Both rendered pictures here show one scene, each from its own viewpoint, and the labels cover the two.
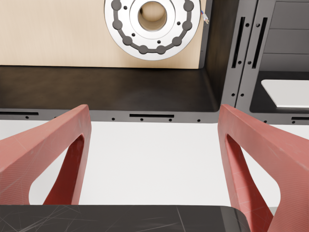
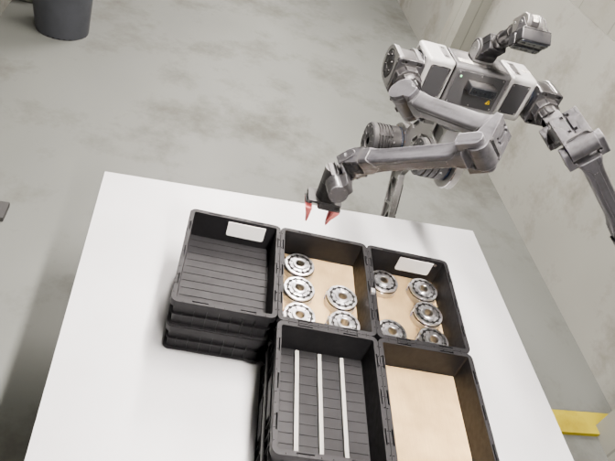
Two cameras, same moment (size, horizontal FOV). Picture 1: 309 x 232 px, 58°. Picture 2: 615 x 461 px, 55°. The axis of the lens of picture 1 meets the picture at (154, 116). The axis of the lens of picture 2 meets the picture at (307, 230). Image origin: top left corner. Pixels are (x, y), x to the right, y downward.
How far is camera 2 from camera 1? 169 cm
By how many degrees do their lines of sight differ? 20
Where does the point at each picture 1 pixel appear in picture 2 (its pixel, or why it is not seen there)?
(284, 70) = (247, 245)
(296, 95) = (256, 231)
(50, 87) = (333, 250)
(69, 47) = (326, 266)
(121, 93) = (311, 243)
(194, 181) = (264, 213)
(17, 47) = (343, 269)
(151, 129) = not seen: hidden behind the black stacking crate
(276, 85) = (258, 238)
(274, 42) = (253, 254)
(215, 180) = (252, 211)
